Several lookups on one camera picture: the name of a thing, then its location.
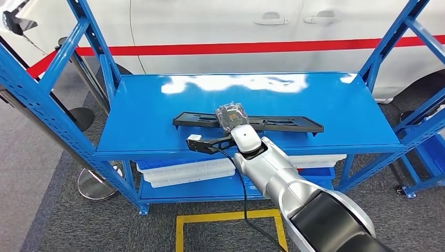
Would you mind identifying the black plastic panel part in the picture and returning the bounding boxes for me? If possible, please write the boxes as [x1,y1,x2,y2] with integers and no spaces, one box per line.
[172,111,324,137]

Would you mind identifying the blue metal shelf rack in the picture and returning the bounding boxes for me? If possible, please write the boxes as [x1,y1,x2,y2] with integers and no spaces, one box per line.
[0,0,445,216]

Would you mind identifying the white plastic tray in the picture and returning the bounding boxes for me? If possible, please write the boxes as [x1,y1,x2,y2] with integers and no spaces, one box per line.
[136,158,237,189]
[288,154,347,170]

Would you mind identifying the blue plastic bin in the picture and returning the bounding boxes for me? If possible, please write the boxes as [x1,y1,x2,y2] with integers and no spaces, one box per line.
[134,158,209,171]

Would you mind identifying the red barrier belt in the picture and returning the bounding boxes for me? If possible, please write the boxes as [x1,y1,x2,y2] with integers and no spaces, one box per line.
[26,35,445,79]

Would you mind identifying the white car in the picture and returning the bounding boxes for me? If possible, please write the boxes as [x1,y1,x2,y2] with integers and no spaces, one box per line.
[0,0,445,101]

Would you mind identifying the blue metal cart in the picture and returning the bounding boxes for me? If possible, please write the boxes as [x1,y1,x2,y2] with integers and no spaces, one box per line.
[396,104,445,200]

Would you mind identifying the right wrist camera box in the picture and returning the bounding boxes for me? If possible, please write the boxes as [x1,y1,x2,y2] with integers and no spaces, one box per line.
[186,134,234,155]

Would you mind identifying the black camera cable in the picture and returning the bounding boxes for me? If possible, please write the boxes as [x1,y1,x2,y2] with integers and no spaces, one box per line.
[213,148,288,252]

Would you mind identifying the black base stanchion post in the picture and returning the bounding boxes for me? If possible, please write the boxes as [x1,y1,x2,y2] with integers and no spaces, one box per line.
[0,35,95,132]

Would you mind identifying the chrome base stanchion post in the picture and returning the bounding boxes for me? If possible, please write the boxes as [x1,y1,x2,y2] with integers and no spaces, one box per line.
[0,88,119,202]

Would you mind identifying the dark head stanchion post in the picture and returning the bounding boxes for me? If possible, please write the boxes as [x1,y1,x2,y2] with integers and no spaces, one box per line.
[54,36,110,114]

